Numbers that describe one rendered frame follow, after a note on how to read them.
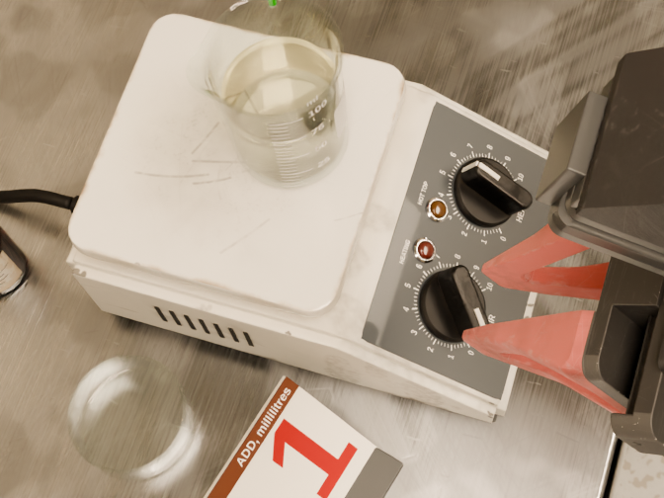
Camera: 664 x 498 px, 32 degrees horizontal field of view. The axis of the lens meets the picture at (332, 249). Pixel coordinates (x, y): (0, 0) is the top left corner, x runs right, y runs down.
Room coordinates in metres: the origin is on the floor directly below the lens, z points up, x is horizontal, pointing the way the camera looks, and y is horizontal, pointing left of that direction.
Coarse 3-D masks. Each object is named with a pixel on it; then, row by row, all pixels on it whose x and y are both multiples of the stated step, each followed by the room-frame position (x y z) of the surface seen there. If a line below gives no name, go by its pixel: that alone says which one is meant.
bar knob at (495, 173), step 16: (480, 160) 0.21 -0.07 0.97; (464, 176) 0.21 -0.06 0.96; (480, 176) 0.20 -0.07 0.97; (496, 176) 0.20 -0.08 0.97; (464, 192) 0.20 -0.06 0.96; (480, 192) 0.20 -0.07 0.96; (496, 192) 0.20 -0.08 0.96; (512, 192) 0.20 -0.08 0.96; (528, 192) 0.20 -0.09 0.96; (464, 208) 0.20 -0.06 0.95; (480, 208) 0.20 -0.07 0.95; (496, 208) 0.20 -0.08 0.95; (512, 208) 0.19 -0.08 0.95; (480, 224) 0.19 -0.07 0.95; (496, 224) 0.19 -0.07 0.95
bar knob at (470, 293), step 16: (448, 272) 0.17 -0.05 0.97; (464, 272) 0.16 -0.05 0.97; (432, 288) 0.16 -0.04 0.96; (448, 288) 0.16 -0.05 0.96; (464, 288) 0.16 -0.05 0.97; (432, 304) 0.16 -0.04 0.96; (448, 304) 0.15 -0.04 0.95; (464, 304) 0.15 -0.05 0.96; (480, 304) 0.15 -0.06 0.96; (432, 320) 0.15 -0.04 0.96; (448, 320) 0.15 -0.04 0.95; (464, 320) 0.15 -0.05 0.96; (480, 320) 0.14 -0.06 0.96; (448, 336) 0.14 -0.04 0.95
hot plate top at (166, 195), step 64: (384, 64) 0.26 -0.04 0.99; (128, 128) 0.25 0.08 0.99; (192, 128) 0.24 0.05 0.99; (384, 128) 0.23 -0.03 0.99; (128, 192) 0.22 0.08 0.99; (192, 192) 0.22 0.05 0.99; (256, 192) 0.21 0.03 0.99; (320, 192) 0.20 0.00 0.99; (128, 256) 0.19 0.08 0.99; (192, 256) 0.19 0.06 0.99; (256, 256) 0.18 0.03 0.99; (320, 256) 0.18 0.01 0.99
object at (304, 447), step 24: (288, 408) 0.13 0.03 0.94; (312, 408) 0.13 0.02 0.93; (288, 432) 0.12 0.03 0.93; (312, 432) 0.12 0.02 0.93; (336, 432) 0.12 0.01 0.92; (264, 456) 0.11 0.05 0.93; (288, 456) 0.11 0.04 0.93; (312, 456) 0.11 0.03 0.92; (336, 456) 0.11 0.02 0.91; (240, 480) 0.10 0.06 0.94; (264, 480) 0.10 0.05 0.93; (288, 480) 0.10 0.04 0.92; (312, 480) 0.10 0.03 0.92; (336, 480) 0.10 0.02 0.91
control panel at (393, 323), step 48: (432, 144) 0.23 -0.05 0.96; (480, 144) 0.23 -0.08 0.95; (432, 192) 0.21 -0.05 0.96; (432, 240) 0.18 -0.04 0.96; (480, 240) 0.18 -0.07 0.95; (384, 288) 0.16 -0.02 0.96; (480, 288) 0.16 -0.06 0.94; (384, 336) 0.14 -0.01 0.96; (432, 336) 0.14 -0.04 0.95; (480, 384) 0.12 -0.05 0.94
